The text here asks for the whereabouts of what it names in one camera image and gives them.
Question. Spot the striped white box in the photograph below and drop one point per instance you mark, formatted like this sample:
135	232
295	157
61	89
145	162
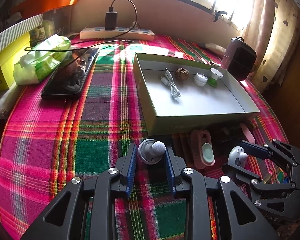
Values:
14	32

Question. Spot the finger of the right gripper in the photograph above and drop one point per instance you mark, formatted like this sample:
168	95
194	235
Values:
280	153
242	176

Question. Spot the white power strip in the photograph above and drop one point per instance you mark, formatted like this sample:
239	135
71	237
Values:
102	33

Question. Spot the pink clip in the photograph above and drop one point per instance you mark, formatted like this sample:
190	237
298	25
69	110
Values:
248	135

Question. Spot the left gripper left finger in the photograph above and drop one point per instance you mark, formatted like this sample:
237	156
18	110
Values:
86	207

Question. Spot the pink black portable heater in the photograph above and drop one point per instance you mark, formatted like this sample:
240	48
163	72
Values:
239	58

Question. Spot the black rectangular remote device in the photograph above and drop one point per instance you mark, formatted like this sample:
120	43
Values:
222	134

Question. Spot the pink case mint insert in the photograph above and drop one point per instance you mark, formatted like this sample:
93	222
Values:
201	149

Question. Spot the black charger adapter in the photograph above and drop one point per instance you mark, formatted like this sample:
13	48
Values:
110	19

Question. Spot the green white cardboard tray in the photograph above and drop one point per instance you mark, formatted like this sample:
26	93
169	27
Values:
196	107

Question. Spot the heart pattern curtain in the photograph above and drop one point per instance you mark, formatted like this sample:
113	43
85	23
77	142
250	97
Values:
272	31

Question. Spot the brown walnut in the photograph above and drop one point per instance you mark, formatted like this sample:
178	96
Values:
182	74

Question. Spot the beige pouch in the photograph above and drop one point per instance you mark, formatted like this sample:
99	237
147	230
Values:
218	50

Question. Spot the plaid bed cloth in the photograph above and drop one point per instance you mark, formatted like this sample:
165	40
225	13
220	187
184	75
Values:
46	143

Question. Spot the white panda dome toy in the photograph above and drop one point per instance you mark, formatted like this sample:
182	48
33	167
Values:
238	156

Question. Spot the clear round candle jar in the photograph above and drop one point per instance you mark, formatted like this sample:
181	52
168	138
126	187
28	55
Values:
200	79

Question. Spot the black smartphone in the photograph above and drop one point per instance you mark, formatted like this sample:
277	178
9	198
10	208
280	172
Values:
68	79

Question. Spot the yellow box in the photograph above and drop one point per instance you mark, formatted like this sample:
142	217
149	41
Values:
9	57

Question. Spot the green tissue pack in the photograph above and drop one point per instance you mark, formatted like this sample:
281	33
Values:
37	64

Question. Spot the orange tray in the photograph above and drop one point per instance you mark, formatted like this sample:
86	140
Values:
30	8

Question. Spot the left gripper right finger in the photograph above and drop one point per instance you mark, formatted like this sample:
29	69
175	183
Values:
235	215

